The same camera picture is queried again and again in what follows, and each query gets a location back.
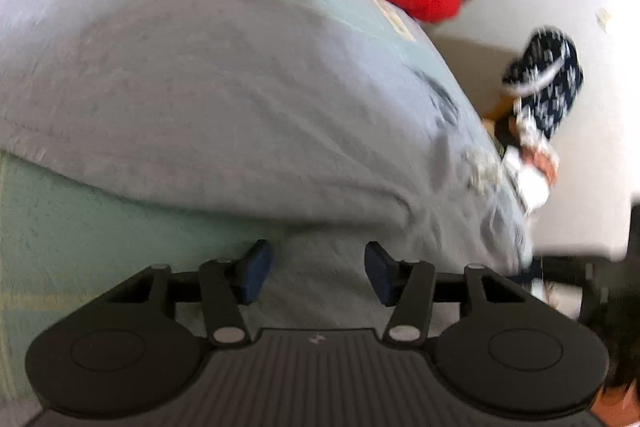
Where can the light blue checked bed blanket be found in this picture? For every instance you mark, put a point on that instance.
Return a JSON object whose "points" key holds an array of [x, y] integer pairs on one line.
{"points": [[65, 227]]}

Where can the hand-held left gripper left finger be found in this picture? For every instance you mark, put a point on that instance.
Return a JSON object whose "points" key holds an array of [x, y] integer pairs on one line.
{"points": [[257, 269]]}

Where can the dark blue floral garment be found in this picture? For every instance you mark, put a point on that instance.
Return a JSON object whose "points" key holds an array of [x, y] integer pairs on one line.
{"points": [[547, 82]]}

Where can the white pink cloth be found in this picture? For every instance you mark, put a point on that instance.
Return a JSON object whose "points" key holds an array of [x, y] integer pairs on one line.
{"points": [[532, 179]]}

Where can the grey pants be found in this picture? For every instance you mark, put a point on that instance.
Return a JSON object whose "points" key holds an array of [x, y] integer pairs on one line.
{"points": [[225, 107]]}

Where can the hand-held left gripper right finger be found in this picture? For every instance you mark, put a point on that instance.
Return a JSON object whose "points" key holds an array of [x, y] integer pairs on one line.
{"points": [[377, 272]]}

